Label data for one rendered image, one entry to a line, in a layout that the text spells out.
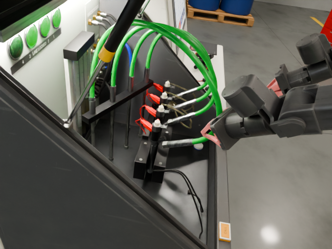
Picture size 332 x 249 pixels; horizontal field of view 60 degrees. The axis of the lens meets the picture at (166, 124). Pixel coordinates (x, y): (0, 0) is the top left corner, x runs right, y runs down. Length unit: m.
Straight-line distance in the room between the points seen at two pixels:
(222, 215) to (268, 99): 0.44
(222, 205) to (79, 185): 0.48
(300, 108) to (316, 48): 0.36
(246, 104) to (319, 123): 0.12
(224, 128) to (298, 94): 0.17
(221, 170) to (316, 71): 0.42
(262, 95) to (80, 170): 0.35
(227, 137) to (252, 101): 0.12
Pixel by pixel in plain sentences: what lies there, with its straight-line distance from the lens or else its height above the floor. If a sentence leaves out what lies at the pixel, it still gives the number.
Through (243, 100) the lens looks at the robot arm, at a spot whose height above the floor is 1.38.
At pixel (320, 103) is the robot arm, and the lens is 0.52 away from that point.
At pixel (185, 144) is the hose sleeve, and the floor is 1.15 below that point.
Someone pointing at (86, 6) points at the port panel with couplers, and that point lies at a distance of 0.98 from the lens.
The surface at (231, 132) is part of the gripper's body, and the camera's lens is 0.63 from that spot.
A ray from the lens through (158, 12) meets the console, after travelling 1.10.
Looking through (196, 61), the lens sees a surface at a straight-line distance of 0.64.
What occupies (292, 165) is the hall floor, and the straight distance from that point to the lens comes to 2.73.
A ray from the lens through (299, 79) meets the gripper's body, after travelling 0.89.
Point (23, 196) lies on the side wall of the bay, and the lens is 0.67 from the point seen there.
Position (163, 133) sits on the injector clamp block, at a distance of 1.04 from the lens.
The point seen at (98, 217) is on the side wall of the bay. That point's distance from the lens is 0.65.
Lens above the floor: 1.64
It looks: 38 degrees down
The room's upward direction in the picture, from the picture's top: 10 degrees clockwise
